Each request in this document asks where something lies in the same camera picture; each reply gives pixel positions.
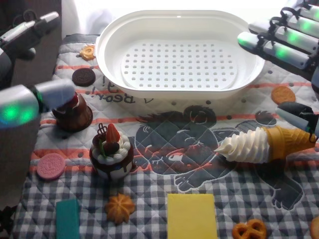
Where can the grey quilt with bear print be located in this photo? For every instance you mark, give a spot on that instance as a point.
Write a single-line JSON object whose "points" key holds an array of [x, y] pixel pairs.
{"points": [[174, 174]]}

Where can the yellow block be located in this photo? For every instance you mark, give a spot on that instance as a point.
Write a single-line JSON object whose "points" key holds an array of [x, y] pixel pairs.
{"points": [[192, 216]]}

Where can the toy ice cream cone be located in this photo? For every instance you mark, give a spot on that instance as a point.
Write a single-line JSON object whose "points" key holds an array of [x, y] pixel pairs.
{"points": [[281, 142]]}

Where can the pink sandwich cookie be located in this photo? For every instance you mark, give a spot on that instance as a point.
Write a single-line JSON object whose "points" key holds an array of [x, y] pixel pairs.
{"points": [[51, 166]]}

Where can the white plastic tray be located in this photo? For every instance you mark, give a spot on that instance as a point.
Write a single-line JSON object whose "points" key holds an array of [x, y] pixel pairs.
{"points": [[174, 64]]}

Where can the orange flower-shaped toy cookie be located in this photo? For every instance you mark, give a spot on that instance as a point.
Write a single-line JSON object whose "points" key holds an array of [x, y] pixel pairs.
{"points": [[119, 208]]}

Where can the chocolate strawberry cupcake toy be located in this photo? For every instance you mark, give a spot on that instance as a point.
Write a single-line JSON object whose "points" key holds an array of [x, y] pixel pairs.
{"points": [[112, 159]]}

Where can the dark brown sandwich cookie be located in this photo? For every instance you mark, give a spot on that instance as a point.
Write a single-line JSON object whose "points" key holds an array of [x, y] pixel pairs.
{"points": [[83, 77]]}

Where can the round tan toy cracker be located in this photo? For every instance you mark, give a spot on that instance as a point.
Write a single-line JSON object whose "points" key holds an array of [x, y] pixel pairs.
{"points": [[282, 95]]}

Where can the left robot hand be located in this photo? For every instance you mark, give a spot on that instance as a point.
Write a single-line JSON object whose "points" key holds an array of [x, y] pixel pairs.
{"points": [[15, 107]]}

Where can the teal block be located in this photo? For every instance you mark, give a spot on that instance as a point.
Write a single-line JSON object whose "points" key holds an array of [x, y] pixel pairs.
{"points": [[67, 219]]}

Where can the toy pretzel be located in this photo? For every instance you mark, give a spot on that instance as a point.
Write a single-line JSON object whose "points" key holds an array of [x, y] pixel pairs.
{"points": [[249, 230]]}

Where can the brown chocolate toy cake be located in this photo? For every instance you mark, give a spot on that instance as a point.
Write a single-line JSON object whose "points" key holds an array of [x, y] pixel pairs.
{"points": [[74, 117]]}

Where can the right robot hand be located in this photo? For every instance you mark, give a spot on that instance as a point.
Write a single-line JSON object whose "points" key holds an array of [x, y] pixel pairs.
{"points": [[286, 53]]}

